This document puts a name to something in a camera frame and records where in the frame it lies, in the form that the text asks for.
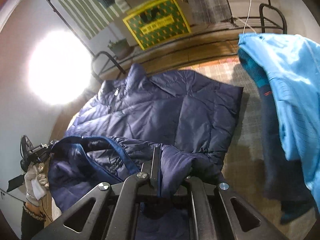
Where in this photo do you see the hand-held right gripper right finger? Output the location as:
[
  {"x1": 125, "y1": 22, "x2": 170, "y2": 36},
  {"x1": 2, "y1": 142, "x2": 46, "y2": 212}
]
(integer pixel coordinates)
[{"x1": 184, "y1": 175, "x2": 290, "y2": 240}]

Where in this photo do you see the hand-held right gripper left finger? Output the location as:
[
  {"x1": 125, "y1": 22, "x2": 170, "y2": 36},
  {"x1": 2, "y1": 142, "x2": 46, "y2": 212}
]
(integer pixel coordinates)
[{"x1": 31, "y1": 147, "x2": 162, "y2": 240}]

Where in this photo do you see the navy puffer jacket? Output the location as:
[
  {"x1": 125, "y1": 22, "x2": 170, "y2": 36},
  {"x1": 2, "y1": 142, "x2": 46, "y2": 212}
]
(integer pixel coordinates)
[{"x1": 47, "y1": 62, "x2": 245, "y2": 240}]

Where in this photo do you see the person's left forearm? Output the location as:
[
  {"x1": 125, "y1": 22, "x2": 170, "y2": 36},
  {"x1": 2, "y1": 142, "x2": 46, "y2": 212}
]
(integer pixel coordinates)
[{"x1": 20, "y1": 199, "x2": 47, "y2": 240}]

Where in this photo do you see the person's left hand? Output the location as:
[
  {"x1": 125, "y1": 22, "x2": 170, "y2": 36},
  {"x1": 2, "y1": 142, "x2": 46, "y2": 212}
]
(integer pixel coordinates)
[{"x1": 24, "y1": 162, "x2": 50, "y2": 201}]

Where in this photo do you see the small potted plant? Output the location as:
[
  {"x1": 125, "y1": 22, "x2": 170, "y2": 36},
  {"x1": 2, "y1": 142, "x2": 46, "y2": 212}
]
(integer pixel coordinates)
[{"x1": 107, "y1": 38, "x2": 133, "y2": 59}]

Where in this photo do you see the light blue jacket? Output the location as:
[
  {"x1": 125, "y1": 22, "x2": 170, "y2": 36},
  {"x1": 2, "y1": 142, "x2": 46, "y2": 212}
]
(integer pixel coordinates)
[{"x1": 237, "y1": 32, "x2": 320, "y2": 225}]

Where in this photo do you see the yellow green patterned box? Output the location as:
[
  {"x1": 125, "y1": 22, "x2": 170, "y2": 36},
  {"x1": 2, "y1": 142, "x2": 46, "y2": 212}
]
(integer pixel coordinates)
[{"x1": 122, "y1": 0, "x2": 192, "y2": 51}]

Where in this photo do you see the grey plaid hanging coat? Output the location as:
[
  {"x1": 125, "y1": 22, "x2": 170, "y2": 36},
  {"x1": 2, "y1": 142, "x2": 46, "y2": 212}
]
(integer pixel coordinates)
[{"x1": 180, "y1": 0, "x2": 232, "y2": 25}]

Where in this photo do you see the black metal bed rail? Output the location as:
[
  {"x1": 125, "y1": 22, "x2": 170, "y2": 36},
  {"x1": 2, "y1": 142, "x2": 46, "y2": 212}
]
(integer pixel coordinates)
[
  {"x1": 90, "y1": 51, "x2": 127, "y2": 81},
  {"x1": 259, "y1": 3, "x2": 287, "y2": 35}
]

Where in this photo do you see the green striped wall hanging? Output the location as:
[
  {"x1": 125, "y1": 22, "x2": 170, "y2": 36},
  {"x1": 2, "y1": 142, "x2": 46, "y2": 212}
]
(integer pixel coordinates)
[{"x1": 55, "y1": 0, "x2": 118, "y2": 40}]

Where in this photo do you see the white lamp cable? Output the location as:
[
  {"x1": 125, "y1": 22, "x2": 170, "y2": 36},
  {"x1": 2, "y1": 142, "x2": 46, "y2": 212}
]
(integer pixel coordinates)
[{"x1": 243, "y1": 0, "x2": 257, "y2": 34}]

